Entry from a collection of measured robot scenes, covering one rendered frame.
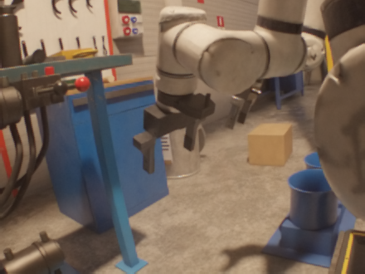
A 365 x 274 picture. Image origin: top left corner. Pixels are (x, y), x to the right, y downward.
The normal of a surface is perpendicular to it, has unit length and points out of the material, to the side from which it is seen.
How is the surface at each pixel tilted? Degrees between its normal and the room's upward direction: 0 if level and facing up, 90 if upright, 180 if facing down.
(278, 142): 90
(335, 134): 96
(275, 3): 99
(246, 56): 108
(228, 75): 113
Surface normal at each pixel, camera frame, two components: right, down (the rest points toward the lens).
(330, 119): -0.90, 0.29
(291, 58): 0.50, 0.47
